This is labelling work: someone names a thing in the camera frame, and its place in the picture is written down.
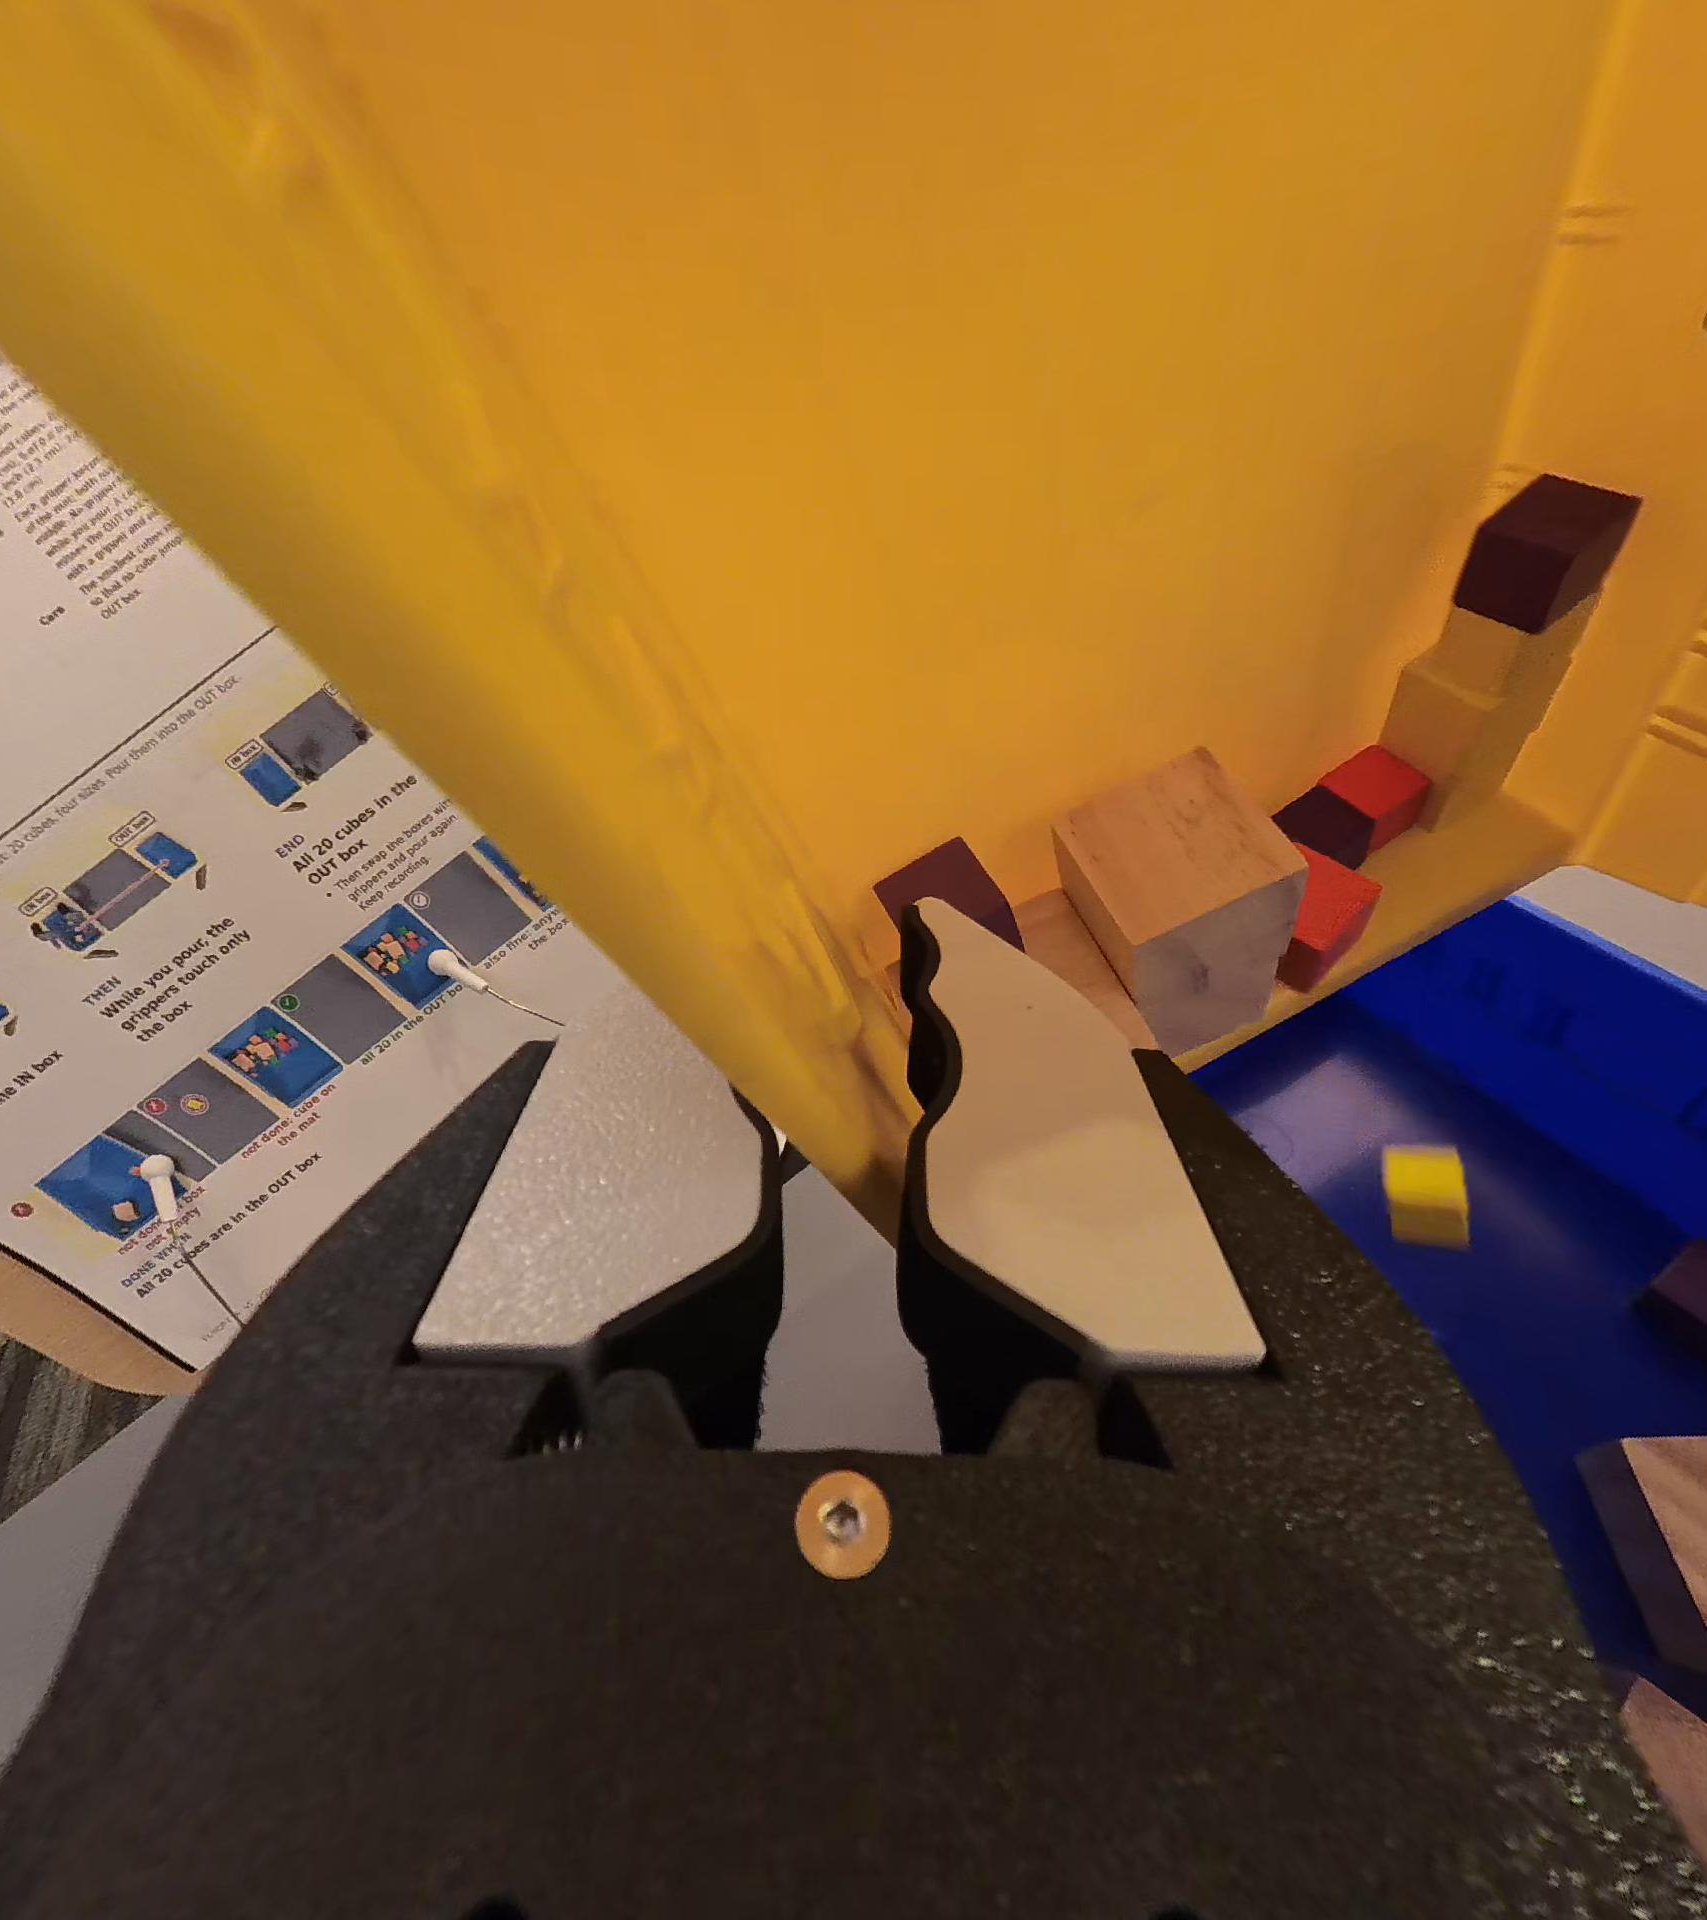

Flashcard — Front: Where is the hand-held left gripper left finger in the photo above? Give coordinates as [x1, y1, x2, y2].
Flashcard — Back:
[408, 979, 790, 1459]

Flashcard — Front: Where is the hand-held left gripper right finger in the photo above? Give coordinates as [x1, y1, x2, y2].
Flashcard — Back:
[896, 895, 1271, 1459]

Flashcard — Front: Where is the pile of wooden cubes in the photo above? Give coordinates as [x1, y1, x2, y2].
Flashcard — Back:
[872, 472, 1707, 1920]

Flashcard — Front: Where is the blue plastic box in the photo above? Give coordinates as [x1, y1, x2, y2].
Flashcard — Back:
[1190, 895, 1707, 1794]

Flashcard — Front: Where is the yellow plastic box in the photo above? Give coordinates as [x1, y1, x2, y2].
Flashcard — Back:
[0, 0, 1707, 1240]

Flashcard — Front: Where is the white printed instruction sheet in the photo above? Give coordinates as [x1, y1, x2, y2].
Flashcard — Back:
[0, 246, 578, 1371]

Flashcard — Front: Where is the white peg on wire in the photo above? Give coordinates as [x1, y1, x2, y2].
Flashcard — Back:
[138, 1153, 244, 1330]
[428, 948, 570, 1035]

